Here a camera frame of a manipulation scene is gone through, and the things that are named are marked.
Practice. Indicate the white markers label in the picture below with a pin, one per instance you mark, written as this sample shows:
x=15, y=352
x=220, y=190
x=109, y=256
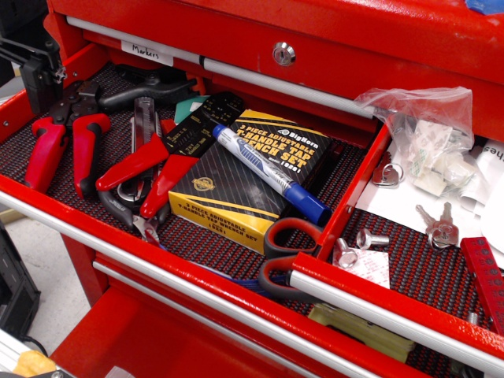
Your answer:
x=146, y=52

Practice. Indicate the blue and white marker pen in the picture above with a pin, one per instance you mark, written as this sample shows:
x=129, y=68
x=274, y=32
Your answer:
x=267, y=171

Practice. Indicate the black yellow tap wrench box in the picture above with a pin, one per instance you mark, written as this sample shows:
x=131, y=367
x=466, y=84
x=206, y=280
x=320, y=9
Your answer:
x=220, y=193

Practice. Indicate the white adhesive pad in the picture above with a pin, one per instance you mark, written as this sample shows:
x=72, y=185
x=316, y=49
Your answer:
x=372, y=266

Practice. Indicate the green plastic card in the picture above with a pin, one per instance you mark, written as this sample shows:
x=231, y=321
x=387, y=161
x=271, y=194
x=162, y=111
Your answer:
x=186, y=107

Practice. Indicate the black clamp tool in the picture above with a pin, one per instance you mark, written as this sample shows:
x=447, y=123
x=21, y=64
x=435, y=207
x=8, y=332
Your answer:
x=165, y=85

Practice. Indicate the silver hex bolt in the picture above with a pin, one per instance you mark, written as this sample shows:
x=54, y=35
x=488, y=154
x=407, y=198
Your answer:
x=343, y=256

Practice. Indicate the red metal ruler block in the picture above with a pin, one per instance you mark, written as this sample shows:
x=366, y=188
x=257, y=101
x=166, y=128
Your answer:
x=488, y=278

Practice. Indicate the white paper sheet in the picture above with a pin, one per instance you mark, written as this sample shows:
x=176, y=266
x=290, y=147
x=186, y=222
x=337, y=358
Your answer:
x=477, y=210

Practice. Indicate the red handled crimping pliers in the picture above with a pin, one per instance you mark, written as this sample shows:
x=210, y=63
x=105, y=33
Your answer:
x=74, y=119

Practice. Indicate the red handled wire stripper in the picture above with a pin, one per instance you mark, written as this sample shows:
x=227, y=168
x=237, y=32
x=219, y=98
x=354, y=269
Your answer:
x=178, y=150

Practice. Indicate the black equipment case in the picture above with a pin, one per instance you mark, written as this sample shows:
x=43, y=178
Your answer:
x=19, y=294

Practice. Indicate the red black handled scissors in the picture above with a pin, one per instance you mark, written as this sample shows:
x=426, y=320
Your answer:
x=274, y=274

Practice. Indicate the small open red drawer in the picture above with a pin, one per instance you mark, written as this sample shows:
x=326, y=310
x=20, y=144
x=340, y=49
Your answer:
x=429, y=297

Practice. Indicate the red tool cabinet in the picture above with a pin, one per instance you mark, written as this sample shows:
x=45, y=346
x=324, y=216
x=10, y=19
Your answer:
x=343, y=48

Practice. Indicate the silver key bunch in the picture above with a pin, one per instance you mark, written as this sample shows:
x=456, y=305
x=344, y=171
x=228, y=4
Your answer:
x=441, y=233

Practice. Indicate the grey handled cutting pliers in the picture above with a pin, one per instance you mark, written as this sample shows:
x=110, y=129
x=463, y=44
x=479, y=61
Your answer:
x=124, y=203

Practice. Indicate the silver cabinet lock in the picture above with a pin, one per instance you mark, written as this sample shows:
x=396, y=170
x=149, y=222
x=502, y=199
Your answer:
x=283, y=54

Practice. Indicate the clear plastic bag with parts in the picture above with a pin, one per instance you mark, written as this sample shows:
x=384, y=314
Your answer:
x=432, y=130

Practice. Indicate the silver ring hook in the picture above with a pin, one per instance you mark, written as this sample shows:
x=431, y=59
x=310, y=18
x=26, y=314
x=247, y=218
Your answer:
x=389, y=175

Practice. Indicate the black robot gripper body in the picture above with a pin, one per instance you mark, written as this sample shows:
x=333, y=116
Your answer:
x=41, y=70

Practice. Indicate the large open red drawer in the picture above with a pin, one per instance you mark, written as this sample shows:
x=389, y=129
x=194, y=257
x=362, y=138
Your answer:
x=169, y=311

